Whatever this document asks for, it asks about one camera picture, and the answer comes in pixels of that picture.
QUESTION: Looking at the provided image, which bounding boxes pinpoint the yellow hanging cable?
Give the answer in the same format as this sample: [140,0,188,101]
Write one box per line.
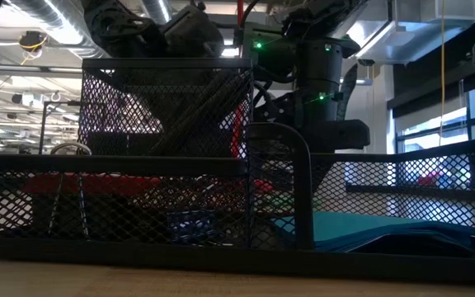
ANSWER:
[439,0,446,137]

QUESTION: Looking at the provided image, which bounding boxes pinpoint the black mesh desk organizer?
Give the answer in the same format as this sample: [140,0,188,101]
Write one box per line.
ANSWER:
[0,57,475,285]

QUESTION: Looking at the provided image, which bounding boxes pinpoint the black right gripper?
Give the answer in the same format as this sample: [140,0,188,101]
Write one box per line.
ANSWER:
[300,118,372,153]

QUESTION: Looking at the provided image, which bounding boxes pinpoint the black ceiling cord reel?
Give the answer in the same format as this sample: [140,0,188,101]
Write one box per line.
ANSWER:
[17,31,49,54]

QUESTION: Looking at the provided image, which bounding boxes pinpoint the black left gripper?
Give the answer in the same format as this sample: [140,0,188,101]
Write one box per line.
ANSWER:
[159,4,227,59]

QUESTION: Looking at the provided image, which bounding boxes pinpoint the green-handled scissors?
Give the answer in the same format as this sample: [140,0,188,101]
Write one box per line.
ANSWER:
[161,80,255,157]

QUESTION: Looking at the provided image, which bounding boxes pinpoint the teal sticky note pad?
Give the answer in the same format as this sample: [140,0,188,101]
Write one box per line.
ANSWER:
[270,210,475,253]

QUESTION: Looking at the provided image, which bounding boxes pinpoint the small red stapler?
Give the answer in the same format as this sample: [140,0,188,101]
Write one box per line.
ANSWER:
[21,172,162,198]

